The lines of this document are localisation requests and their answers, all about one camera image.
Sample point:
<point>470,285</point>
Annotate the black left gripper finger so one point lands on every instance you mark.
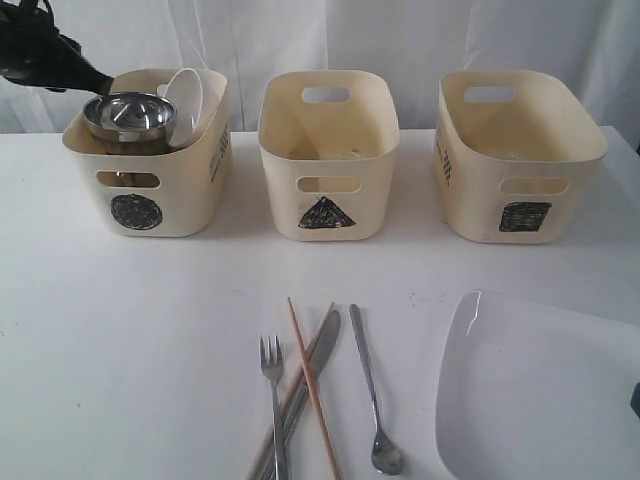
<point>97,82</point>

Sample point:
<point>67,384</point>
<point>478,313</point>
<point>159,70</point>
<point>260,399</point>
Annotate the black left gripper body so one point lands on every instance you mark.
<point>35,53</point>

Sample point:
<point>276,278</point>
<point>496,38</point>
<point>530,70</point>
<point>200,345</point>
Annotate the stainless steel bowl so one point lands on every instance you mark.
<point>130,117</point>

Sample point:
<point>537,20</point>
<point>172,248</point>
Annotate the steel mug with handle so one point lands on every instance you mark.
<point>133,146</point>

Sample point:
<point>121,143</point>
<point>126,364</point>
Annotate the white ceramic bowl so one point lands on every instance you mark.
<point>185,92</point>

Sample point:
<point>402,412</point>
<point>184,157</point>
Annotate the small steel cup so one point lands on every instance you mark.
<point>125,177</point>

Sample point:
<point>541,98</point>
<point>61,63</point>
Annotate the wooden chopstick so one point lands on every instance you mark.
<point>310,380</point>
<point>295,380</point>

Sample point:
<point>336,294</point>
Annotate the cream bin with circle mark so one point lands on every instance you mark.
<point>174,194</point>

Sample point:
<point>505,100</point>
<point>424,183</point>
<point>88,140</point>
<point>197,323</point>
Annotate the cream bin with triangle mark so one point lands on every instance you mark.
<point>328,141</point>

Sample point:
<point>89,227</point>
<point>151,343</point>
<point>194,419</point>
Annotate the white curtain backdrop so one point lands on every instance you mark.
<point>592,46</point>

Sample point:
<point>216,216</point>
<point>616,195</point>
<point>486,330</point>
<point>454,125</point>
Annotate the steel fork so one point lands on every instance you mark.
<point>272,367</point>

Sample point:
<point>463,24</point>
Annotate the steel table knife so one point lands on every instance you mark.
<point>320,350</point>

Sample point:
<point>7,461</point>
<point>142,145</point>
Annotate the cream bin with square mark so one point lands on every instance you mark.
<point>514,153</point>

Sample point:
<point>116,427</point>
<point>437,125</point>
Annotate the long steel spoon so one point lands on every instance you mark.
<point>385,456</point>

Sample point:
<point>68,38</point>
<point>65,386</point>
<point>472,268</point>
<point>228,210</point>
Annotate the white square plate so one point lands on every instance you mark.
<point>531,391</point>

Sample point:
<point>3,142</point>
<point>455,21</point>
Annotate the dark object at right edge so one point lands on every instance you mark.
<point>635,400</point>

